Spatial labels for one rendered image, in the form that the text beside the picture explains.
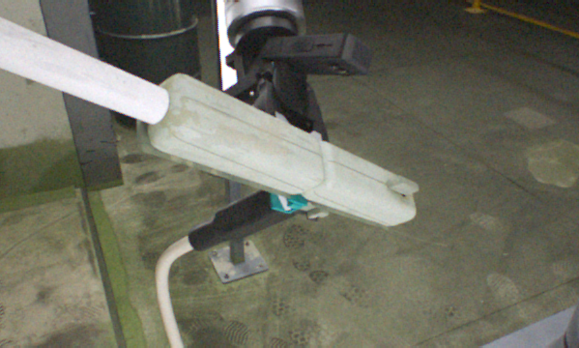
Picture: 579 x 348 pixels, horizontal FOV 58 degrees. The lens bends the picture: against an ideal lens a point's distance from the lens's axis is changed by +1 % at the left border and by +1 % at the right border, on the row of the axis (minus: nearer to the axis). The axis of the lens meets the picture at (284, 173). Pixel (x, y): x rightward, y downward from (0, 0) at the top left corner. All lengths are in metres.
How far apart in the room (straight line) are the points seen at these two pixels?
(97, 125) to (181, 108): 2.27
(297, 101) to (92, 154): 2.19
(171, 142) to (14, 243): 2.18
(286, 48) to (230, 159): 0.20
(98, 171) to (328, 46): 2.29
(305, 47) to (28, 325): 1.74
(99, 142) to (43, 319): 0.92
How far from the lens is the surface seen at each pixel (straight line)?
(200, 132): 0.34
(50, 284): 2.23
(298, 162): 0.40
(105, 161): 2.70
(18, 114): 2.56
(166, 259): 0.63
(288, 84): 0.52
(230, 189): 1.94
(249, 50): 0.59
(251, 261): 2.19
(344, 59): 0.49
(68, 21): 2.44
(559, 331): 1.23
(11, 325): 2.13
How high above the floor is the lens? 1.47
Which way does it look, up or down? 32 degrees down
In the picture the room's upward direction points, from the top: straight up
